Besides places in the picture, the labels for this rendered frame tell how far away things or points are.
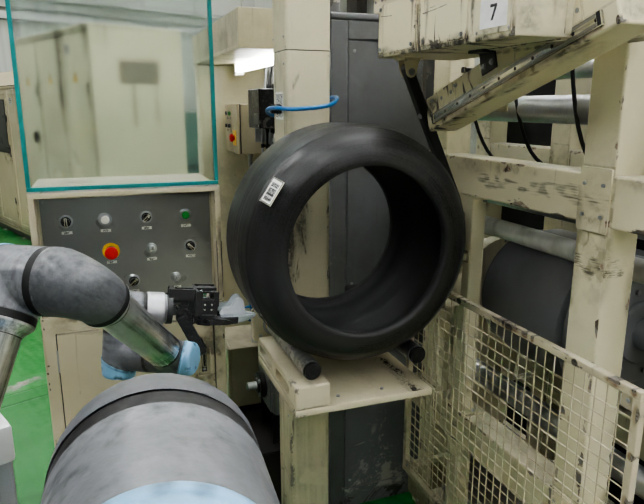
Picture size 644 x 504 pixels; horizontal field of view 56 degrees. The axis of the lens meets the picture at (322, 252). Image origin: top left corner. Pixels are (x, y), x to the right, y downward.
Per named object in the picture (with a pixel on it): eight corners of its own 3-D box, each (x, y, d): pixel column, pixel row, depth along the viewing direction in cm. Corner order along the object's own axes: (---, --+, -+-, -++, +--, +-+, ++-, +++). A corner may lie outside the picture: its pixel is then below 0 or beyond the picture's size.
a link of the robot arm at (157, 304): (146, 329, 136) (143, 317, 144) (167, 329, 138) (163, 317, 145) (148, 297, 135) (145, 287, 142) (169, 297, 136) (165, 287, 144)
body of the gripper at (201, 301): (222, 292, 140) (169, 291, 136) (219, 328, 142) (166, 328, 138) (216, 283, 147) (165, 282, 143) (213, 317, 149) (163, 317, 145)
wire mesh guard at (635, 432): (402, 468, 210) (408, 271, 194) (406, 467, 211) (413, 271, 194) (601, 700, 128) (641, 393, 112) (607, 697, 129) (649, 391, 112)
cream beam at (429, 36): (375, 59, 170) (376, 3, 167) (453, 61, 179) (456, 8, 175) (512, 36, 115) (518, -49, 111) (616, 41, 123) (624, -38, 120)
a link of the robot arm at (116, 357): (139, 384, 132) (141, 333, 132) (92, 379, 134) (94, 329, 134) (156, 376, 139) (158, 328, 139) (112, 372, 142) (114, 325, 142)
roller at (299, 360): (277, 313, 176) (282, 327, 177) (263, 320, 175) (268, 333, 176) (318, 359, 144) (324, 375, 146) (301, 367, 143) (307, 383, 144)
